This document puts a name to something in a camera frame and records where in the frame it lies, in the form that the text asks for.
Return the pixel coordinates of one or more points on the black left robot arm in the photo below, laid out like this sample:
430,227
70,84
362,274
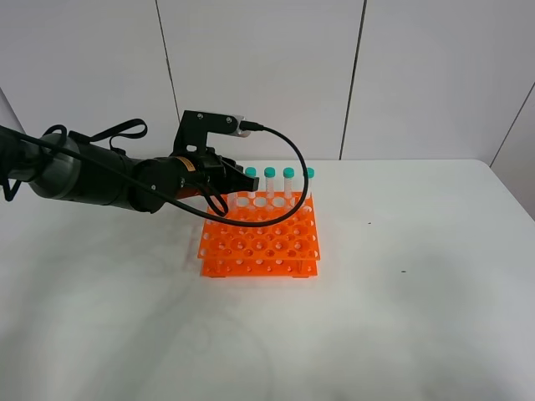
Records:
69,166

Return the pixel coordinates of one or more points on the row tube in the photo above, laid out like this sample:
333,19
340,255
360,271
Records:
269,175
288,175
251,174
311,174

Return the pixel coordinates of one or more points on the orange test tube rack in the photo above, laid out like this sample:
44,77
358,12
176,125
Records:
287,249

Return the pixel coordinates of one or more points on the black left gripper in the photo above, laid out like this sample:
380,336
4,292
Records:
193,168

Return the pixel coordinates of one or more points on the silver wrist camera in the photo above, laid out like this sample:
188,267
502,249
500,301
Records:
244,126

